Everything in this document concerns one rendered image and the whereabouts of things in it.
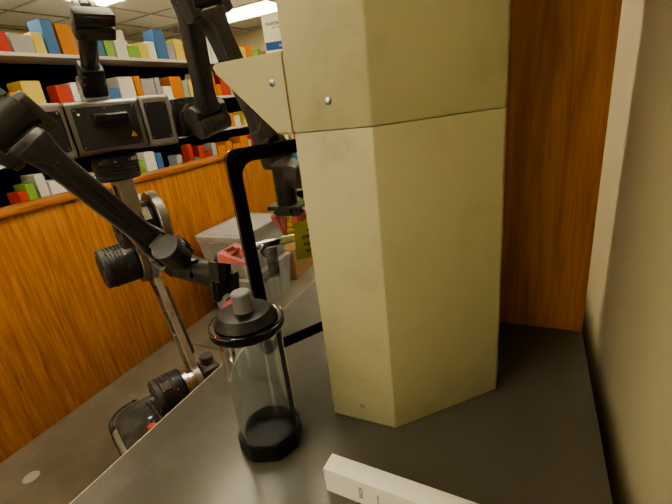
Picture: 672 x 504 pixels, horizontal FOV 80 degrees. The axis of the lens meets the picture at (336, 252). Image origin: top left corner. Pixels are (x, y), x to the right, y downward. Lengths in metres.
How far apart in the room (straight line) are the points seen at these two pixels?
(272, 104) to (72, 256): 2.15
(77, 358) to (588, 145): 2.56
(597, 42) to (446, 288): 0.48
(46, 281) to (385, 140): 2.24
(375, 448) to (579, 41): 0.74
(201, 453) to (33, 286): 1.90
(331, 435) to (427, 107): 0.52
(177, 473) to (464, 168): 0.62
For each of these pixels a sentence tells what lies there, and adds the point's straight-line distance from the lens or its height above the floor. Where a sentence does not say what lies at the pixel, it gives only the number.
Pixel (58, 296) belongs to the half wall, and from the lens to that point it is 2.60.
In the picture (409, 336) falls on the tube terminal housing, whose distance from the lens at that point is 0.62.
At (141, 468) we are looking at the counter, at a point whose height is 0.94.
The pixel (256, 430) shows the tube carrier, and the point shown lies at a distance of 0.66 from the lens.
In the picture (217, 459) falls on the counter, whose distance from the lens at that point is 0.73.
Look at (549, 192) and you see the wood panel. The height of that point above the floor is 1.24.
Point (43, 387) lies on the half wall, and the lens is 2.68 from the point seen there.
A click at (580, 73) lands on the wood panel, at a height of 1.44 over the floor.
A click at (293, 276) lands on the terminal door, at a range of 0.78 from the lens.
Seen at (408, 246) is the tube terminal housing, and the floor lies 1.25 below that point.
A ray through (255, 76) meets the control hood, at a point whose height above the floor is 1.49.
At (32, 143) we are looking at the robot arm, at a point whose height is 1.44.
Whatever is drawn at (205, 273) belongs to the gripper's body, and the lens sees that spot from 0.89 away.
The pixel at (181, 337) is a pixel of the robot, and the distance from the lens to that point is 1.95.
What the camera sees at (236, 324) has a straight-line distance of 0.56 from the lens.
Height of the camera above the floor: 1.44
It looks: 21 degrees down
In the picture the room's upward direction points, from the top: 7 degrees counter-clockwise
